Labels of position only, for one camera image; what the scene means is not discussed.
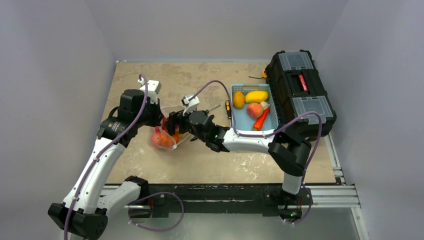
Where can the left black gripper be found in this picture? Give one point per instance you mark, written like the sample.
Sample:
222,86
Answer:
158,114

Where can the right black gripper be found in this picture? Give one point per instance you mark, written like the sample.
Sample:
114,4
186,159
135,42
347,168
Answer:
192,121

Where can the orange small pumpkin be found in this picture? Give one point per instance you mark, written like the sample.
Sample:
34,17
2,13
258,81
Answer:
176,137

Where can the clear zip top bag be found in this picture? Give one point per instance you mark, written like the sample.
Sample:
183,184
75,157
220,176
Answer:
166,110

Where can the orange carrot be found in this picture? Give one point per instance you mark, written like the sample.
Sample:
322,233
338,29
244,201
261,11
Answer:
260,121

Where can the red bell pepper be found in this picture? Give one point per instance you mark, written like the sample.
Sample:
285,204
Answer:
163,124

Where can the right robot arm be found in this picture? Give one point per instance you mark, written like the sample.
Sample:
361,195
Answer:
288,149

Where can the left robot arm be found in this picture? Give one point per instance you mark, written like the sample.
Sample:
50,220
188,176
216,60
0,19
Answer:
92,169

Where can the black yellow screwdriver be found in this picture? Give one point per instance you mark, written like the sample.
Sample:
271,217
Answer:
229,113

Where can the yellow lemon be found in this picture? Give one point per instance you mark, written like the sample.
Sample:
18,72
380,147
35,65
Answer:
238,100

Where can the blue plastic basket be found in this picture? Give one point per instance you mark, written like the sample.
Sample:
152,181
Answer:
243,121

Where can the peach fruit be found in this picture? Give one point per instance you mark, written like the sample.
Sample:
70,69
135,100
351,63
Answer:
254,110

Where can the yellow mango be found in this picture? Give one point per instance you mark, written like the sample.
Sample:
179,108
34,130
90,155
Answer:
256,96

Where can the garlic bulb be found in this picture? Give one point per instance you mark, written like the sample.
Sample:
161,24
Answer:
264,105

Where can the yellow black tool behind box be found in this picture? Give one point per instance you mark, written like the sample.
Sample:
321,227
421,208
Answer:
263,75

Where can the black tool box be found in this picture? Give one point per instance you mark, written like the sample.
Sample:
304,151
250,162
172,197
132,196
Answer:
296,88

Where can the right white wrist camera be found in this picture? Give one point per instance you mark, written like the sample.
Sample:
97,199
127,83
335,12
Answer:
190,103

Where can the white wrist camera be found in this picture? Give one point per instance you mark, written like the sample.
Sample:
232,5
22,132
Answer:
190,103
151,88

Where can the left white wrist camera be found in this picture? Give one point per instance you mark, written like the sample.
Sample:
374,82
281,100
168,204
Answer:
151,88

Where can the green handled screwdriver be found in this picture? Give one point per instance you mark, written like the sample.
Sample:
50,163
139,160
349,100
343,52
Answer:
212,108

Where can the black handled pliers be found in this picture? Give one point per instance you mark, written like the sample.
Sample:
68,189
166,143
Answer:
202,126

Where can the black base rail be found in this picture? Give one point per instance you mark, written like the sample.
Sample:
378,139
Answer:
268,199

